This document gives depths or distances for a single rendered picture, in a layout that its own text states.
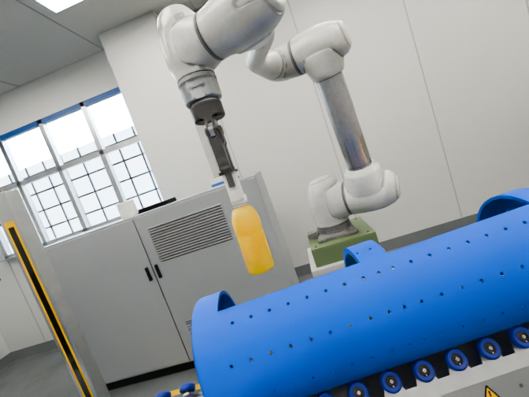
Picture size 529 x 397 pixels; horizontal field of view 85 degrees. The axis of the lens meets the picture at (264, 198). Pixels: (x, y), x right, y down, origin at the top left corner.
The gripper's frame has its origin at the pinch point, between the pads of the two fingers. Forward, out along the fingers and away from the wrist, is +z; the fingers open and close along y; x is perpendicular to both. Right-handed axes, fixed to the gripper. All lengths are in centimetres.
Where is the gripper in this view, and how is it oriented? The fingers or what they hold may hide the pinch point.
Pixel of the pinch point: (234, 187)
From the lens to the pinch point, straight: 69.3
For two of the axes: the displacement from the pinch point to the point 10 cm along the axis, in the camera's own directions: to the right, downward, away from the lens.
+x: 9.5, -3.2, -0.1
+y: 0.1, 0.8, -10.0
